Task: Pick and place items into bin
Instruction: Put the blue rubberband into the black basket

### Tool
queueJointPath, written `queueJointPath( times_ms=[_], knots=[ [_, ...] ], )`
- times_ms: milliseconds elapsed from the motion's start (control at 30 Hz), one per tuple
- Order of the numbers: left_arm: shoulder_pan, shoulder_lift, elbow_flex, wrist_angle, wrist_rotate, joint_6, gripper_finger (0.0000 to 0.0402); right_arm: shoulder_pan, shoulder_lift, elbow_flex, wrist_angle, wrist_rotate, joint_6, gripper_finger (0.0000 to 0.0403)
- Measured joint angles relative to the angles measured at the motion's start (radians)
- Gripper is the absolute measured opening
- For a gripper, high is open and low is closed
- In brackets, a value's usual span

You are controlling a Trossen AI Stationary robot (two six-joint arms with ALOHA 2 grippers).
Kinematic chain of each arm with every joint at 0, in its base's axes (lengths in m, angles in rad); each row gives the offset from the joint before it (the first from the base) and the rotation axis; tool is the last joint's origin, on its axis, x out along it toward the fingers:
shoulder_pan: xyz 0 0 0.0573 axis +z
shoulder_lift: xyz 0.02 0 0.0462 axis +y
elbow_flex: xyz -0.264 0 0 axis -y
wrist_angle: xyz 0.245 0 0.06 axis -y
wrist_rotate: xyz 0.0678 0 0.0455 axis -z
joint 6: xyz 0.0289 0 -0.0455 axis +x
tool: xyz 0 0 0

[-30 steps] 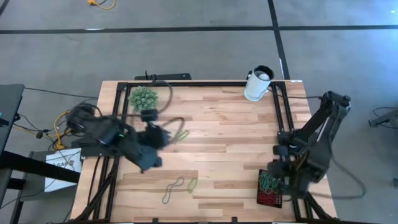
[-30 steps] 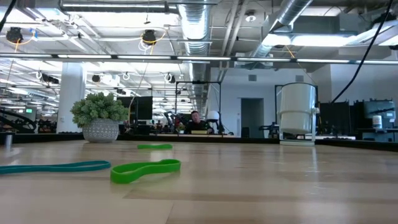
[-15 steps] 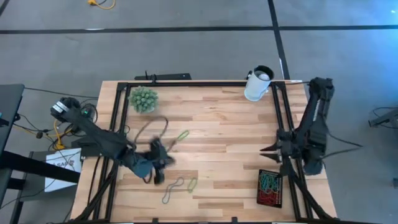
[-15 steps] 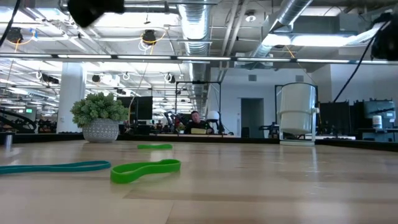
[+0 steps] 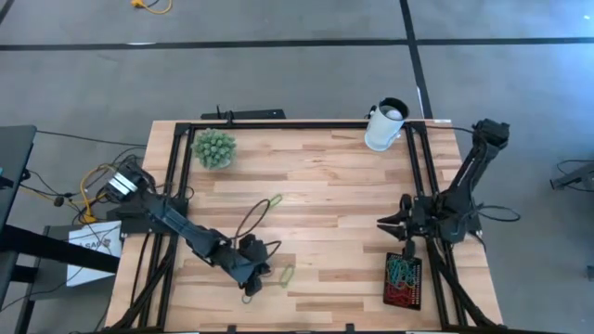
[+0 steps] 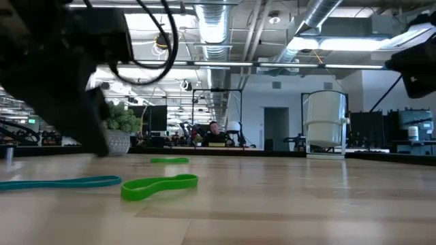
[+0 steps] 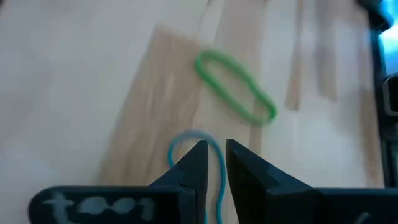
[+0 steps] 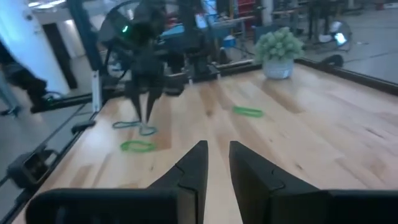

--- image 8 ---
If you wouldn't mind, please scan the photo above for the black aluminium table frame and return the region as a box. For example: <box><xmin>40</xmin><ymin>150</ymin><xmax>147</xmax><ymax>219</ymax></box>
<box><xmin>0</xmin><ymin>0</ymin><xmax>398</xmax><ymax>223</ymax></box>

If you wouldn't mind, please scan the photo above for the black controller box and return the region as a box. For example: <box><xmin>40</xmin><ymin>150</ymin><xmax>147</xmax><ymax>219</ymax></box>
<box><xmin>98</xmin><ymin>7</ymin><xmax>133</xmax><ymax>44</ymax></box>

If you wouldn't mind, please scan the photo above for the long grey rubber band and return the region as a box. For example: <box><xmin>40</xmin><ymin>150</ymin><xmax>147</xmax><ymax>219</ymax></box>
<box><xmin>111</xmin><ymin>119</ymin><xmax>159</xmax><ymax>137</ymax></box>

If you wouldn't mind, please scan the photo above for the black frame bracket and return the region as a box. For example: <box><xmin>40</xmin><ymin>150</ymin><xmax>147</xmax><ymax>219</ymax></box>
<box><xmin>71</xmin><ymin>119</ymin><xmax>96</xmax><ymax>134</ymax></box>
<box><xmin>7</xmin><ymin>149</ymin><xmax>60</xmax><ymax>189</ymax></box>

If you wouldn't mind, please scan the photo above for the green rubber band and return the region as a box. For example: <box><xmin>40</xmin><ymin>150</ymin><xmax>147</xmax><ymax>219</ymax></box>
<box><xmin>120</xmin><ymin>139</ymin><xmax>157</xmax><ymax>153</ymax></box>
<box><xmin>233</xmin><ymin>105</ymin><xmax>264</xmax><ymax>118</ymax></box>

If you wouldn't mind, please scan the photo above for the silver round floor device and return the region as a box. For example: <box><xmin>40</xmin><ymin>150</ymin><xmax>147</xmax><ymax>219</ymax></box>
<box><xmin>326</xmin><ymin>20</ymin><xmax>354</xmax><ymax>50</ymax></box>

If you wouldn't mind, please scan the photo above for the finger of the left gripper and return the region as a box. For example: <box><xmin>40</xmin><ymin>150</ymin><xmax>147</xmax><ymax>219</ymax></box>
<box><xmin>145</xmin><ymin>89</ymin><xmax>165</xmax><ymax>124</ymax></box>
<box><xmin>129</xmin><ymin>91</ymin><xmax>145</xmax><ymax>122</ymax></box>

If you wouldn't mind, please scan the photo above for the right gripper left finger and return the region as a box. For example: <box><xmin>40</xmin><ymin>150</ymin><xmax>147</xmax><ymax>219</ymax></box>
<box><xmin>147</xmin><ymin>139</ymin><xmax>209</xmax><ymax>224</ymax></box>

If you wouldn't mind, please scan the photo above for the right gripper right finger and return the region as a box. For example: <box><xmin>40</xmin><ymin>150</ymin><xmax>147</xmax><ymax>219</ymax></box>
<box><xmin>229</xmin><ymin>140</ymin><xmax>322</xmax><ymax>224</ymax></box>

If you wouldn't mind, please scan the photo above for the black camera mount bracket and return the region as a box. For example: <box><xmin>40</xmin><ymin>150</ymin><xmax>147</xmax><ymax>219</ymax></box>
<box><xmin>320</xmin><ymin>54</ymin><xmax>345</xmax><ymax>68</ymax></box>

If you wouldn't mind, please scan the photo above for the green artificial plant white pot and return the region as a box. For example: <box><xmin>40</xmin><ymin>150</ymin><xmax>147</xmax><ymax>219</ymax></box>
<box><xmin>254</xmin><ymin>26</ymin><xmax>305</xmax><ymax>80</ymax></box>

